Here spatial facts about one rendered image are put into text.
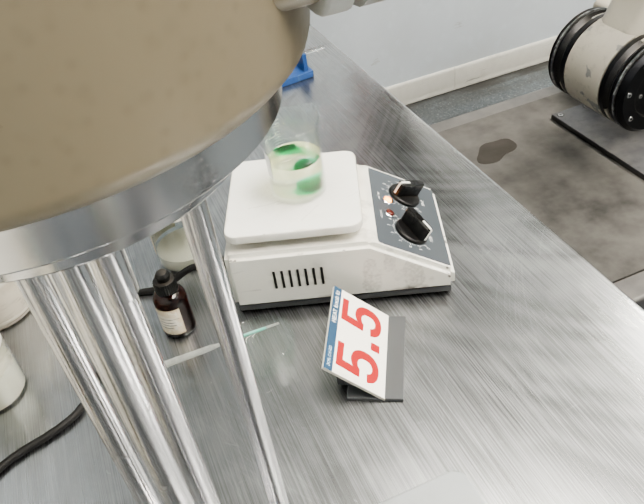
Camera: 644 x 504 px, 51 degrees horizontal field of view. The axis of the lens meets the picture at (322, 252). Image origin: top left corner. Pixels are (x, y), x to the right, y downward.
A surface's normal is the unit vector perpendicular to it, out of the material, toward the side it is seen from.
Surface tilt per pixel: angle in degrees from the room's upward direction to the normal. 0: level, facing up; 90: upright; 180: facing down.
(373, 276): 90
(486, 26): 90
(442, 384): 0
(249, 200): 0
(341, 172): 0
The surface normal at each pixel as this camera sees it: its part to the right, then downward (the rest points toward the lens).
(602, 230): -0.11, -0.76
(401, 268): 0.03, 0.65
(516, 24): 0.38, 0.56
